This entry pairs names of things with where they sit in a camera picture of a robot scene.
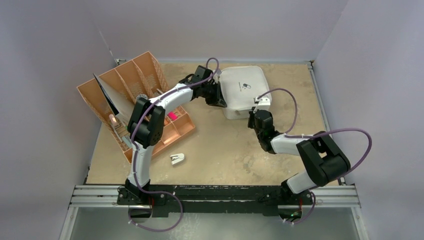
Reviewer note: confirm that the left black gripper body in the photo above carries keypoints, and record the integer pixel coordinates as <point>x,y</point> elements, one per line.
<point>210,93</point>

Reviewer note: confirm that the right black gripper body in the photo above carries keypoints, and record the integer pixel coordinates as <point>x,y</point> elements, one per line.
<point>257,117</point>

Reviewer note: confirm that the grey storage case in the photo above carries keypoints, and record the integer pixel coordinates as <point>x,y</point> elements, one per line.
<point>240,85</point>

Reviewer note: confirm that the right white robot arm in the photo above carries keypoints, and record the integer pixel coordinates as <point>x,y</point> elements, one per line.
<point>322,158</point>

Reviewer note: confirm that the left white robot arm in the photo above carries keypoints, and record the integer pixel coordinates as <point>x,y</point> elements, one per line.
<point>146,124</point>

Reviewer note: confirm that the pink desk tray organizer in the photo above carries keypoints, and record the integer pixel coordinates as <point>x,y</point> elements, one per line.
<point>175,130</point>

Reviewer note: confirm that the blue grey tape roll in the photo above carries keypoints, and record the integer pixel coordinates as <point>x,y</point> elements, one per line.
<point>142,96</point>

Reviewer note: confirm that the pink file organizer rack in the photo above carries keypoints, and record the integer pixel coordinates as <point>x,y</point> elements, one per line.
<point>141,75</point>

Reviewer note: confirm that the white stapler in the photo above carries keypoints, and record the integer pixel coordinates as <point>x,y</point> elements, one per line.
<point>177,158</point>

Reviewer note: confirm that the dark folder in rack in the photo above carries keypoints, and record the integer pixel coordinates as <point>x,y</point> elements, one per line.
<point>121,107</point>

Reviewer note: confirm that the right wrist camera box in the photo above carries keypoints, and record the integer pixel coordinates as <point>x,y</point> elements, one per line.
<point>261,103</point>

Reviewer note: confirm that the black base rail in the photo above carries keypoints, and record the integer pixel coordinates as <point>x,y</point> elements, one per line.
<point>217,199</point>

